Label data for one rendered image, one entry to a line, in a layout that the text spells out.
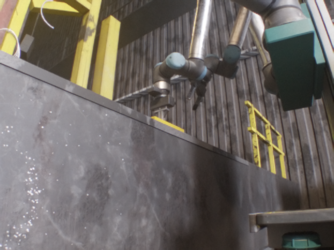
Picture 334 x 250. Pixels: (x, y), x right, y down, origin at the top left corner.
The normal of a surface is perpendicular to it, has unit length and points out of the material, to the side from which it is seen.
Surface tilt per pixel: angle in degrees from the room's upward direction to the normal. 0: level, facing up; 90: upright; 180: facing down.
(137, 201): 90
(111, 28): 90
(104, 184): 90
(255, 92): 90
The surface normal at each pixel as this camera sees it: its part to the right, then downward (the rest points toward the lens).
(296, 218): -0.48, -0.30
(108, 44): 0.80, -0.21
